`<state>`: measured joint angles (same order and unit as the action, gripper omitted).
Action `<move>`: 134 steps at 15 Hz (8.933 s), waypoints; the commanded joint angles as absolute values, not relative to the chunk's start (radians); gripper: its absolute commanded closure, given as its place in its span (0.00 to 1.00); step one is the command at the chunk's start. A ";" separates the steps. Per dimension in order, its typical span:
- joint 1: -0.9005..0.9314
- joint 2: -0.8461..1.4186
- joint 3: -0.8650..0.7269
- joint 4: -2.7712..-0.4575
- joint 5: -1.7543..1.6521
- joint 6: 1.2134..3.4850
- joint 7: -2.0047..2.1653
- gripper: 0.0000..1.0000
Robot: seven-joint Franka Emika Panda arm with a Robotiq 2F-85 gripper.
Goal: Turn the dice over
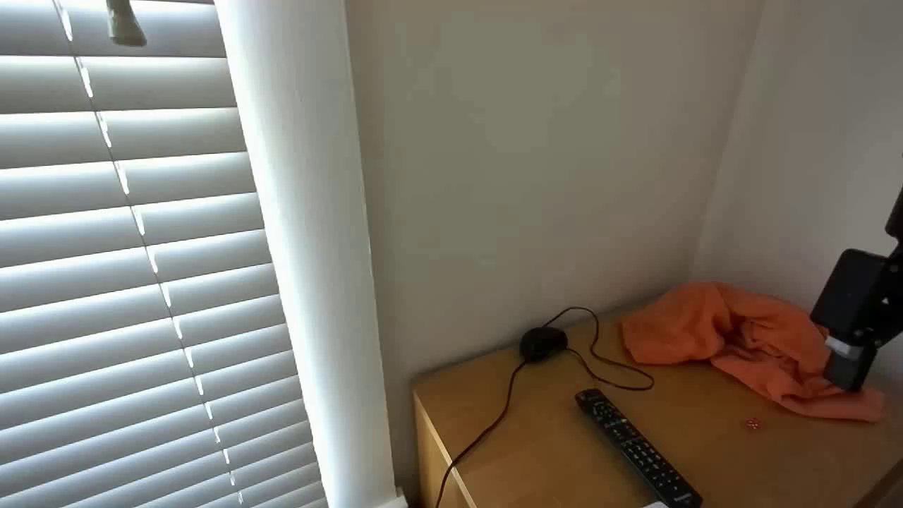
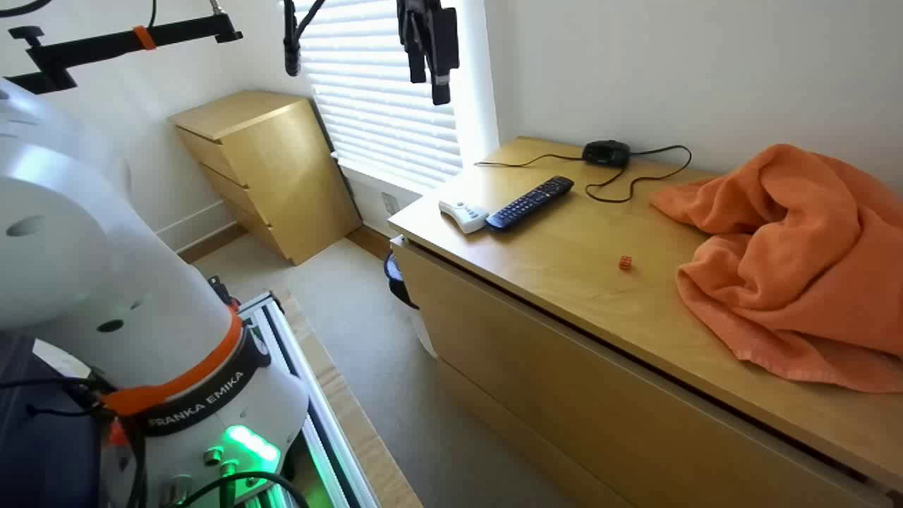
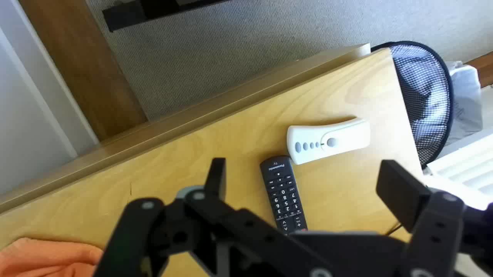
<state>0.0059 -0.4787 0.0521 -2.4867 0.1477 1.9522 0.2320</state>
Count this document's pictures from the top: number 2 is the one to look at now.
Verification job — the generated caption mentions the black camera stand bar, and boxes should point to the black camera stand bar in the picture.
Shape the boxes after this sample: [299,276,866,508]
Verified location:
[7,11,247,97]

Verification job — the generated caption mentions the black remote control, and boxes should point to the black remote control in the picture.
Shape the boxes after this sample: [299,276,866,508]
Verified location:
[484,175,576,234]

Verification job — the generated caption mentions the black round puck device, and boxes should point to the black round puck device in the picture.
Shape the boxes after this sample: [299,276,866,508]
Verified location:
[581,138,633,172]

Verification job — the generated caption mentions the long light wooden dresser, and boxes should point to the long light wooden dresser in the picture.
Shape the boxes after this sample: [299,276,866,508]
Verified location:
[387,137,903,508]

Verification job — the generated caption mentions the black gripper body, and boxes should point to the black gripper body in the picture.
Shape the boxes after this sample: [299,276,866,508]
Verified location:
[395,0,464,75]

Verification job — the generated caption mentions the aluminium rail frame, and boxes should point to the aluminium rail frame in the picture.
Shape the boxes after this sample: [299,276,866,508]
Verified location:
[238,292,381,508]

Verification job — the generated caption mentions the black base cable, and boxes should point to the black base cable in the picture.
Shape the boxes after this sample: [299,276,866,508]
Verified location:
[172,465,310,508]

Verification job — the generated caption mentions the thin black device cable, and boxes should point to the thin black device cable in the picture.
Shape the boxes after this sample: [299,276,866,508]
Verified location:
[477,142,694,207]

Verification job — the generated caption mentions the black bin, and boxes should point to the black bin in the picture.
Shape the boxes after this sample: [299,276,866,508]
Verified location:
[381,251,420,310]

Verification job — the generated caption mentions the small white device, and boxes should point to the small white device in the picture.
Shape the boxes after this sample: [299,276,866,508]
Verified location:
[435,199,491,237]

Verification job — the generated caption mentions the small light wooden drawer chest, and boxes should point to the small light wooden drawer chest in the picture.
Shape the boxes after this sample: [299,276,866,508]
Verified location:
[171,87,365,266]

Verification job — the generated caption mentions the white window blinds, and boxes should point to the white window blinds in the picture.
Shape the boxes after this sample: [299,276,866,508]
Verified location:
[293,0,467,194]

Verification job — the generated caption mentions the orange towel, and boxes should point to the orange towel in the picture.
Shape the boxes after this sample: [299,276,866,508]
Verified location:
[646,142,903,396]

